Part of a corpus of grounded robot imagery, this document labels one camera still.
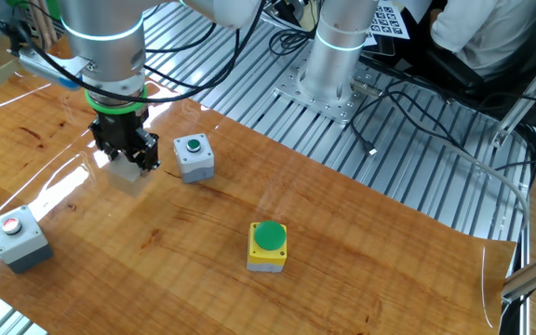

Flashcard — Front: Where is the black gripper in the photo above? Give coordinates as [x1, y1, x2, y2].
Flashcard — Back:
[88, 107, 162, 173]

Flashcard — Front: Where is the small wooden block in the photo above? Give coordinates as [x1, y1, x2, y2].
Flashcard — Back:
[106, 153, 152, 197]

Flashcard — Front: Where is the grey box small green button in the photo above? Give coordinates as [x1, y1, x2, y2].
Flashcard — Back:
[172, 133, 216, 184]

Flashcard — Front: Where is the grey box red button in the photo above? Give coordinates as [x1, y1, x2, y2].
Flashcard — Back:
[0, 204, 55, 275]

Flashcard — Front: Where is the yellow box green mushroom button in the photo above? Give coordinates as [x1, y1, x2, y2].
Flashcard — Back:
[246, 220, 288, 274]

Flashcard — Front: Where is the green plastic object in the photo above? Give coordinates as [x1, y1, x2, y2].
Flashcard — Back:
[6, 0, 62, 20]

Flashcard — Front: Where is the black background equipment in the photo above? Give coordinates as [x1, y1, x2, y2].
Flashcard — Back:
[248, 0, 325, 29]

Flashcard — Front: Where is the wood grain table mat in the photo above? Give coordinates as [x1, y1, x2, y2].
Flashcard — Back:
[0, 34, 516, 335]

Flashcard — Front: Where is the fiducial marker sheet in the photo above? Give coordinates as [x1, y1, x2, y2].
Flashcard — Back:
[368, 0, 411, 41]

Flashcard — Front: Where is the black office chair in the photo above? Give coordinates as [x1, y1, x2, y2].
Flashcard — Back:
[391, 27, 536, 134]

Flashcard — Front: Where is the person in white shirt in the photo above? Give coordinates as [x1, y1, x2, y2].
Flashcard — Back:
[428, 0, 536, 78]

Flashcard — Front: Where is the aluminium extrusion profile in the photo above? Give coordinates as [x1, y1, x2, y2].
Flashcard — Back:
[500, 241, 536, 303]
[489, 35, 536, 149]

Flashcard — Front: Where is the green flange ring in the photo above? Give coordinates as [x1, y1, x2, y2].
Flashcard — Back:
[84, 86, 149, 116]

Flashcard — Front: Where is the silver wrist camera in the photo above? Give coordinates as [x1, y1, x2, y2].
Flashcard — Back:
[16, 46, 90, 90]

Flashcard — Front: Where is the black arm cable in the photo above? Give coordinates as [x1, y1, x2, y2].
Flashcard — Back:
[0, 0, 267, 104]

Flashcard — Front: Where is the coiled black cable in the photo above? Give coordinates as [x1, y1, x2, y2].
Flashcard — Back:
[267, 27, 318, 58]

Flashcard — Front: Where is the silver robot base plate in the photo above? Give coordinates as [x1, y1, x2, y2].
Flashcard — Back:
[273, 54, 385, 126]

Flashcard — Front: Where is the black USB cable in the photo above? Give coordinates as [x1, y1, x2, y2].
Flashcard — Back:
[347, 87, 407, 157]

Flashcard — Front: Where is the silver cable connector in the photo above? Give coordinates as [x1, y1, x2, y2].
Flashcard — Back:
[350, 78, 384, 99]

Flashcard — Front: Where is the grey hose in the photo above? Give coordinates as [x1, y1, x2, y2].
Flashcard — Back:
[428, 137, 531, 234]

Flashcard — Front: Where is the thick black cable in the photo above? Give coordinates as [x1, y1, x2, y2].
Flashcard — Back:
[493, 120, 536, 187]

